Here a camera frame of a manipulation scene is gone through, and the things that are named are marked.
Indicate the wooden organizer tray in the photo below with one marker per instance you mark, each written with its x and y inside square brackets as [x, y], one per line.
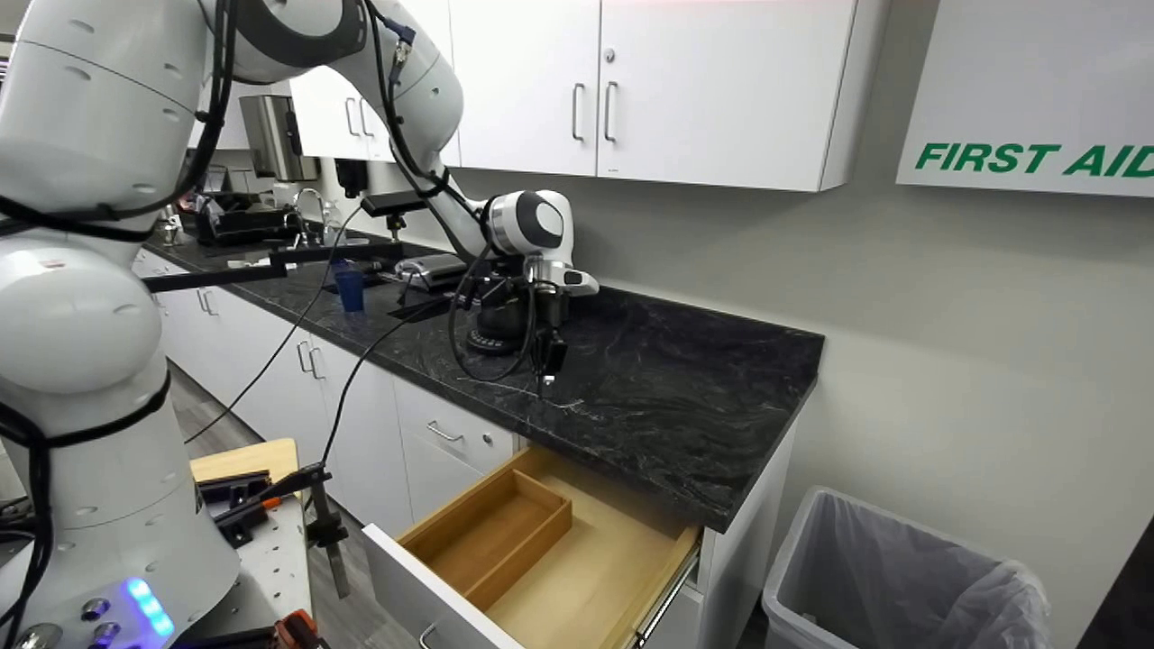
[490, 542]

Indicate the white robot mounting table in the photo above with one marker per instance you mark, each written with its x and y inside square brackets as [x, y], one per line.
[278, 552]

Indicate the black lab equipment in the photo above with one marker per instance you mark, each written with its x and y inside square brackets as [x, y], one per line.
[245, 223]

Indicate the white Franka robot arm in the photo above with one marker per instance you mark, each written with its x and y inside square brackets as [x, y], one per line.
[82, 326]

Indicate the light wooden block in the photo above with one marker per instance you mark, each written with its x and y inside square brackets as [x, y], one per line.
[245, 461]

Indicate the white first aid cabinet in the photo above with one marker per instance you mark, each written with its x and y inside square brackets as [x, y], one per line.
[1020, 74]

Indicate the white wall cabinet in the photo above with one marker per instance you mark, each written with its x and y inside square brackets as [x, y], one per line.
[723, 85]

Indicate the wooden drawer with white front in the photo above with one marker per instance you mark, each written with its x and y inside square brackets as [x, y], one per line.
[589, 578]

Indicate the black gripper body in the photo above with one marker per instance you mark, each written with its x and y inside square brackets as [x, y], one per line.
[550, 315]

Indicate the blue cup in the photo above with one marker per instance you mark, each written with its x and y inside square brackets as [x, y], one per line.
[347, 289]

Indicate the white base cabinets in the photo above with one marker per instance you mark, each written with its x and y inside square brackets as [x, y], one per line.
[360, 433]

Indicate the red and black clamp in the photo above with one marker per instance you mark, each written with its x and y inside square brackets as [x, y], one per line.
[257, 499]

